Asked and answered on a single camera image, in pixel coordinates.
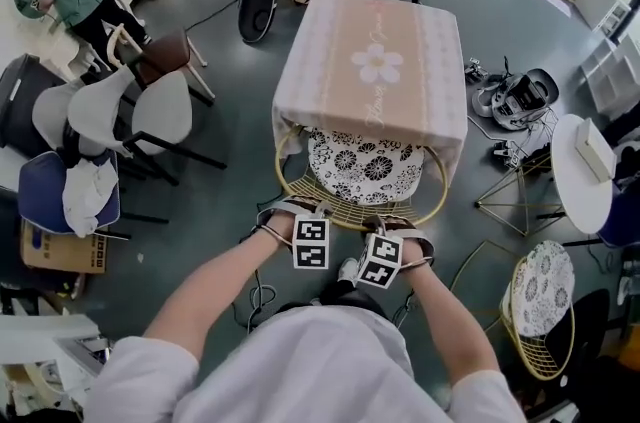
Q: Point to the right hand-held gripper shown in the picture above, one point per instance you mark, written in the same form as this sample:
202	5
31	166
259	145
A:
380	261

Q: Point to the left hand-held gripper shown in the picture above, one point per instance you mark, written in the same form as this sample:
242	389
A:
311	243

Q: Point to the person's left forearm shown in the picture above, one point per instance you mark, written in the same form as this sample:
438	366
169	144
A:
215	291

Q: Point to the person's right forearm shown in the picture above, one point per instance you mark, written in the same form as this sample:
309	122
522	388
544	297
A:
445	321

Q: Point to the white shell chair black legs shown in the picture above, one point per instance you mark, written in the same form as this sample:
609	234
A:
160	111
50	111

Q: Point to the table with beige floral cloth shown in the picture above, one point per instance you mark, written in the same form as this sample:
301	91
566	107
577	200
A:
350	36

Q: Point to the brown seat wooden chair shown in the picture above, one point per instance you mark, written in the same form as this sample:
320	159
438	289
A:
165	56

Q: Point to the black office chair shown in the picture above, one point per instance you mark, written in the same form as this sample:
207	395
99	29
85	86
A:
590	326

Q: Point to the blue padded chair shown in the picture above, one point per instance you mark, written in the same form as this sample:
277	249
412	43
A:
40	191
620	226

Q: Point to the person's right white shoe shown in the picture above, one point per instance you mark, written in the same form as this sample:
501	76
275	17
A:
347	270

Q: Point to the floral seat cushion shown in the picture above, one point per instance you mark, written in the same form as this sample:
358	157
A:
365	171
542	286

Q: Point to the person's black trousers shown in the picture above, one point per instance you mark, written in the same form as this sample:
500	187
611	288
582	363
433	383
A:
350	298

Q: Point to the black floor devices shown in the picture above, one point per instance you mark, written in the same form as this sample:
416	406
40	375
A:
505	153

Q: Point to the person's white shirt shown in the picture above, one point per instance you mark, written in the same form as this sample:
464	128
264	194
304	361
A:
300	371

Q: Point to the grey open hard case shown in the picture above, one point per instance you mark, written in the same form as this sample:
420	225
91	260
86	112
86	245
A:
520	101

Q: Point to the white round side table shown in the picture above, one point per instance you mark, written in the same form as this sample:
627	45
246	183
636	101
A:
575	196

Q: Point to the white crumpled cloth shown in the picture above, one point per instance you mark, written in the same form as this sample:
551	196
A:
90	196

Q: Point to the white rectangular box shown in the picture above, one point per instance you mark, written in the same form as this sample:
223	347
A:
595	151

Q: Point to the brown cardboard box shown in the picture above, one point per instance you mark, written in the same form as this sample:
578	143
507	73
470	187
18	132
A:
60	253

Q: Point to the white cube shelf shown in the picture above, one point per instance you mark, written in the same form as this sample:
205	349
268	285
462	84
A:
612	81

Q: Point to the black flat monitor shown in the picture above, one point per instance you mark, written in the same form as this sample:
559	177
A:
25	101

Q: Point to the white low cabinet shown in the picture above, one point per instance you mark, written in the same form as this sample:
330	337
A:
600	3

